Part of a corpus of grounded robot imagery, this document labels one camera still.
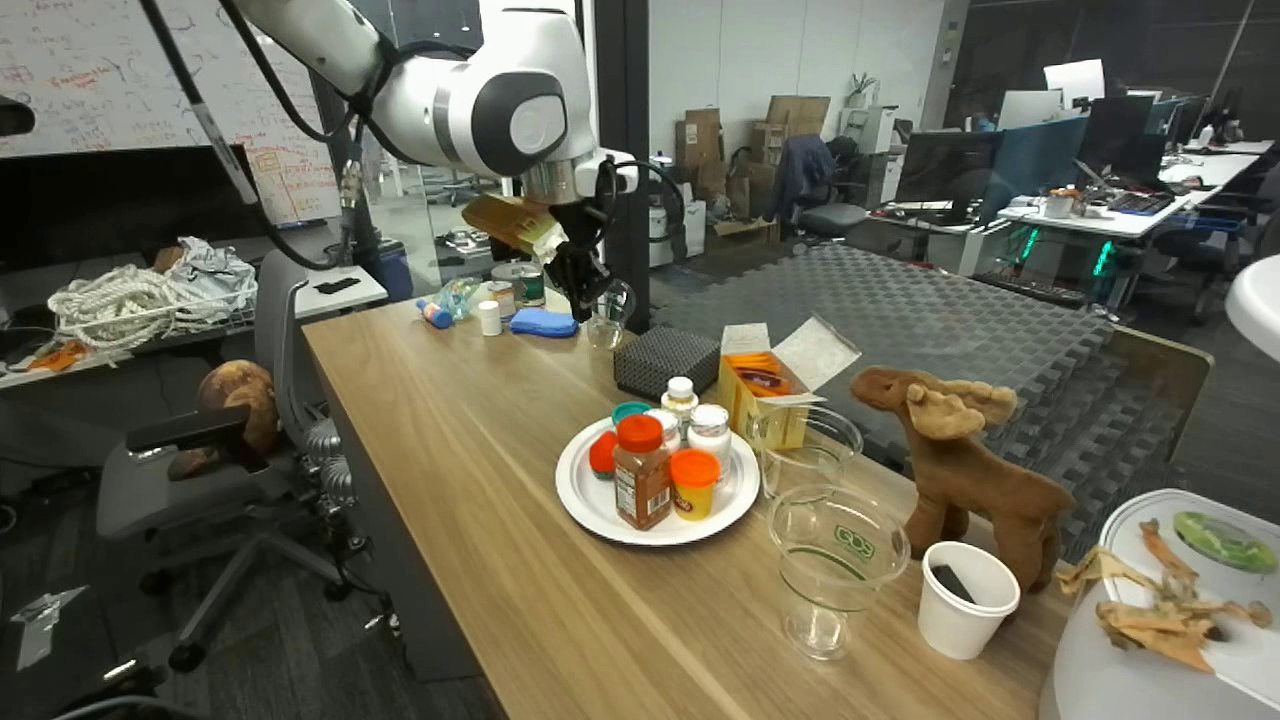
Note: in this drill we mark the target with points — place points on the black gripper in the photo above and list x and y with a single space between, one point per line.
586 233

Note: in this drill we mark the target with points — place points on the teal lid dough tub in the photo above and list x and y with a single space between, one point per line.
628 410

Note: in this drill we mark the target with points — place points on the red toy strawberry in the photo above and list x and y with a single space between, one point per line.
602 458

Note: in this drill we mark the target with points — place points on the white bottle black text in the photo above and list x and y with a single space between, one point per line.
709 432

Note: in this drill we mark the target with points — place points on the spice jar orange lid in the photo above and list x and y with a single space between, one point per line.
640 482

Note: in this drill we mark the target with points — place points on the orange lid dough tub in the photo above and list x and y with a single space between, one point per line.
694 482

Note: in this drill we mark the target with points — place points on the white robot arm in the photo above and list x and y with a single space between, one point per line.
453 93

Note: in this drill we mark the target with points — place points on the white paper plate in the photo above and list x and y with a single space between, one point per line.
586 504

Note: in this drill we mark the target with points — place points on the tin can teal label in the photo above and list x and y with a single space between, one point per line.
530 287

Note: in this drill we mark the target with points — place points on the blue cloth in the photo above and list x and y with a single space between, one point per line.
541 322

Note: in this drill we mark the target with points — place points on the small white jar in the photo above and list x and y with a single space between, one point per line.
489 318

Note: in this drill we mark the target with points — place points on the grey foam block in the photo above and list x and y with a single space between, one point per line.
664 360

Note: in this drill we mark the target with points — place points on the yellow cardboard box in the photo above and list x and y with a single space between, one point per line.
762 381

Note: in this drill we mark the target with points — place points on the brown cardboard box stack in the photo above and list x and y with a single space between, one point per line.
746 144

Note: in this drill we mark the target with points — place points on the dark desk chair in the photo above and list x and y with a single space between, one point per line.
814 186

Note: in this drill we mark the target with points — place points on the clear cup green logo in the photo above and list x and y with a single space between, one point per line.
839 586
817 429

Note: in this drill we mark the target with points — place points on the brown plush toy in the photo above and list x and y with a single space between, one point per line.
242 403

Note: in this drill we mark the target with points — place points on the grey foam floor mat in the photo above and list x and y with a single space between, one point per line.
961 322

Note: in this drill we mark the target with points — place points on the brown plush moose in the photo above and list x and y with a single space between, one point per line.
975 482

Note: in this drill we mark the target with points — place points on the black office chair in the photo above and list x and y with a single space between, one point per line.
200 504

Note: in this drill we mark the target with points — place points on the white paper cup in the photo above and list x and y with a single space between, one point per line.
961 620

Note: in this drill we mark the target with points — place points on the white backed monitor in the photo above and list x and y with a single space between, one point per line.
1075 80

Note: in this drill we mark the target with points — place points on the white office desk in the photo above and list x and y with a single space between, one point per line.
1133 215

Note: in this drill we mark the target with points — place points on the white plastic bin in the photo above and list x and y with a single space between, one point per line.
1133 674

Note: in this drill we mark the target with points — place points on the white round table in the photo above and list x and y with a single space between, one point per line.
1260 303

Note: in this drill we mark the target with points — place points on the taped wrist camera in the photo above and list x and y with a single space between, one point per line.
514 224

